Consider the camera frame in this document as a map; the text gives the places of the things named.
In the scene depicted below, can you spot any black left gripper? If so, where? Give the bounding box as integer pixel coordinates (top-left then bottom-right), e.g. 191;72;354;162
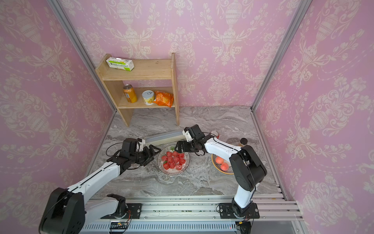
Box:
130;144;162;166

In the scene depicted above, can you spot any cream plastic wrap dispenser box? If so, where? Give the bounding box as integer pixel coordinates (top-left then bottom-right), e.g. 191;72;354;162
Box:
144;130;186;146

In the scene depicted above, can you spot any clear plastic wrap sheet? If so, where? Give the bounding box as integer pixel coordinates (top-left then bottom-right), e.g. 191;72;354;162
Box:
156;144;191;176

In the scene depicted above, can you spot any patterned plate of strawberries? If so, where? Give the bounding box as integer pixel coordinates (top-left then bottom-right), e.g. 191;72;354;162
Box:
157;144;191;176

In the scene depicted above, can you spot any striped plate of peaches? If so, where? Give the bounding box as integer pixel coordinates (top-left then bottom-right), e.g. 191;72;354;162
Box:
211;154;234;175

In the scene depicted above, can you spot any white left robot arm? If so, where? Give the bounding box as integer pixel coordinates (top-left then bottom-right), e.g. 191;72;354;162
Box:
38;138;161;234

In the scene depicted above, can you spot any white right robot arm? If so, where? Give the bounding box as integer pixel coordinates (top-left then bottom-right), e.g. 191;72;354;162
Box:
175;125;267;218

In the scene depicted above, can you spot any orange chip bag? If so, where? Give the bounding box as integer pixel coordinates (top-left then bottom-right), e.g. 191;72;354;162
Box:
153;91;174;107

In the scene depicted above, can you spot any white yellow snack cup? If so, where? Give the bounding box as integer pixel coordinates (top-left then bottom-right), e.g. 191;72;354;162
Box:
142;90;155;105

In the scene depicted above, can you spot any brown spice jar black lid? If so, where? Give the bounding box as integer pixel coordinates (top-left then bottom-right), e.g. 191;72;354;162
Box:
240;137;248;147

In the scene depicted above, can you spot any orange drink can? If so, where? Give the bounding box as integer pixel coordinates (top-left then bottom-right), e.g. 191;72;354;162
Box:
123;84;138;103

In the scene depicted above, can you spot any wooden two-tier shelf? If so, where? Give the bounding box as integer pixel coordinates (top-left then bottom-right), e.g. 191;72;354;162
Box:
95;53;180;127

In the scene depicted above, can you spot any white green carton box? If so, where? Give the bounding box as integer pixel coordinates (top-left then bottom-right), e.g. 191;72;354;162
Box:
106;57;134;71

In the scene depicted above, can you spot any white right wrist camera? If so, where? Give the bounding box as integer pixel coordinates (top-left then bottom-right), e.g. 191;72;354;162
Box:
182;130;193;142

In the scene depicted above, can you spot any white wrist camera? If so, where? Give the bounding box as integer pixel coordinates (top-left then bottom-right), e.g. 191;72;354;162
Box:
137;138;146;152
182;130;193;142

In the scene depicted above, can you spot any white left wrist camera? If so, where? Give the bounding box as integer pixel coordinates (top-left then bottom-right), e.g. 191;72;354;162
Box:
137;138;146;152

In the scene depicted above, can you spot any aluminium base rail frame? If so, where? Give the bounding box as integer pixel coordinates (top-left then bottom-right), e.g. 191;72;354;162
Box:
81;193;308;234

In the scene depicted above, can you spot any left aluminium corner post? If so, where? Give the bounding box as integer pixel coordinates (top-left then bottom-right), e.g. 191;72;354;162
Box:
47;0;117;113

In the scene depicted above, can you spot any aluminium corner post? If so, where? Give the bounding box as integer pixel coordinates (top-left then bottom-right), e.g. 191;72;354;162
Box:
47;0;117;113
251;0;312;113

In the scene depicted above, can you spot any right aluminium corner post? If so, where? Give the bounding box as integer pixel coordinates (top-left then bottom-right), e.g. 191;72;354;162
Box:
251;0;312;113

